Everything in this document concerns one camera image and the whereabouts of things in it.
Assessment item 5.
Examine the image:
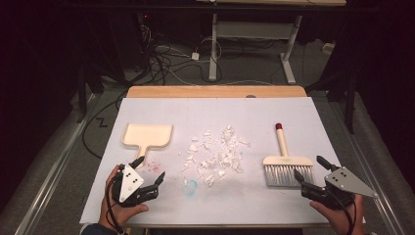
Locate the black floor cable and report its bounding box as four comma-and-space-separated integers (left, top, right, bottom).
81, 92, 129, 161

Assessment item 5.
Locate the metal floor rail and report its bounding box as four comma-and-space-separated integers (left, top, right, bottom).
14, 93, 99, 235
326, 94, 410, 235

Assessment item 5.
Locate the pile of white paper scraps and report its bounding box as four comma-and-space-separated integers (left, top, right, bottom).
177, 124, 253, 188

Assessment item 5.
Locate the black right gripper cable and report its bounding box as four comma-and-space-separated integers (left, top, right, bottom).
327, 190, 357, 235

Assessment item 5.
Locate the black stand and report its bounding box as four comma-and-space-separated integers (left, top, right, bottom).
305, 70, 359, 135
75, 63, 90, 124

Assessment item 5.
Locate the person's right hand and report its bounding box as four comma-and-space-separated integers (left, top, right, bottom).
309, 195, 366, 235

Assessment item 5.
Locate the white table cover sheet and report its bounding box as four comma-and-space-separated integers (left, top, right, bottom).
79, 97, 342, 226

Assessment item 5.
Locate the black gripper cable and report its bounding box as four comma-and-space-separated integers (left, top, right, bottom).
105, 177, 126, 235
327, 190, 357, 235

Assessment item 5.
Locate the white metal desk frame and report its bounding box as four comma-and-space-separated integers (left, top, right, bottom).
207, 13, 303, 85

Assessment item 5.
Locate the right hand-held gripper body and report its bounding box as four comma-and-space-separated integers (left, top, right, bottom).
301, 166, 380, 211

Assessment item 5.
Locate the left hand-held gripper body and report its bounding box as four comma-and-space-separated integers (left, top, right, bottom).
112, 164, 161, 208

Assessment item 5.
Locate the cream plastic dustpan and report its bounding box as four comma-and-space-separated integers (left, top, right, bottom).
121, 122, 174, 169

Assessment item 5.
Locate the tangle of floor cables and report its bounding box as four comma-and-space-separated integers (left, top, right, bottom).
138, 23, 224, 86

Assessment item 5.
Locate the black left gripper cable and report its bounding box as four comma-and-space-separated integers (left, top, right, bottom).
105, 177, 126, 235

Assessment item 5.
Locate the person's left hand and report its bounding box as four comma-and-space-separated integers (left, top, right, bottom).
98, 164, 150, 231

